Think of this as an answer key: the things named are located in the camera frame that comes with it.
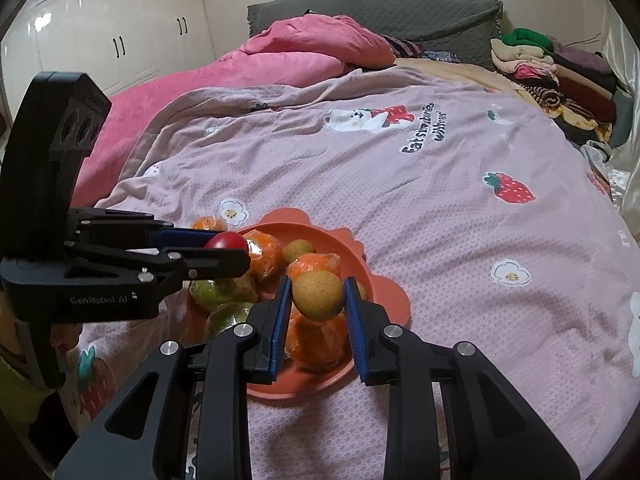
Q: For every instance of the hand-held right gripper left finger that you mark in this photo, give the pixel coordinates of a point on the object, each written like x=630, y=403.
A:
x=280, y=325

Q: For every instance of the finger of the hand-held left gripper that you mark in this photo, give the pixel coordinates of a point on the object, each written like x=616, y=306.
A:
x=210, y=262
x=185, y=237

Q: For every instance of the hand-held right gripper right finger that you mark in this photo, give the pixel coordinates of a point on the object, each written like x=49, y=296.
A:
x=357, y=335

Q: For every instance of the orange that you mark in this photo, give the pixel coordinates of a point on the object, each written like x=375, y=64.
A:
x=265, y=255
x=320, y=345
x=207, y=223
x=312, y=263

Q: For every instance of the red tomato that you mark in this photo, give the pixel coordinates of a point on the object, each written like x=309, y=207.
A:
x=227, y=241

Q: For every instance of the green citrus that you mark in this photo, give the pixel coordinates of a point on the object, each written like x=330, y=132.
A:
x=227, y=319
x=220, y=290

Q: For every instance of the orange plastic plate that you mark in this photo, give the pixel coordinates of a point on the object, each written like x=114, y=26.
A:
x=385, y=305

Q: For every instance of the brown longan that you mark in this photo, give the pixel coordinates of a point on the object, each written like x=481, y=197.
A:
x=300, y=249
x=317, y=295

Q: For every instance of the strawberry bear printed blanket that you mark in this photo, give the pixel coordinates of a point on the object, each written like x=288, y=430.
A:
x=425, y=235

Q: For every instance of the pink blanket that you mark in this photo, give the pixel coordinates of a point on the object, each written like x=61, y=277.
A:
x=200, y=90

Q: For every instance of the white wardrobe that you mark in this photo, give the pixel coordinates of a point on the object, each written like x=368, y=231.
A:
x=110, y=25

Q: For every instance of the person's green jacket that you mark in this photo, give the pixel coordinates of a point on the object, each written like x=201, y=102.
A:
x=20, y=390

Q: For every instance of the beige blanket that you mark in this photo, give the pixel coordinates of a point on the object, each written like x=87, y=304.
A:
x=450, y=72

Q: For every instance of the dark patterned cloth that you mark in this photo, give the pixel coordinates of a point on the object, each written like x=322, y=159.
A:
x=415, y=50

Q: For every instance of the cream satin curtain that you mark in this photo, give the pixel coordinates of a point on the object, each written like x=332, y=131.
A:
x=625, y=170

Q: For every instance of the stack of folded clothes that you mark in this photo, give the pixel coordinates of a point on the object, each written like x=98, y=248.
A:
x=560, y=80

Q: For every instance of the grey quilted headboard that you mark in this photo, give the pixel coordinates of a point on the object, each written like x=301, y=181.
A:
x=425, y=15

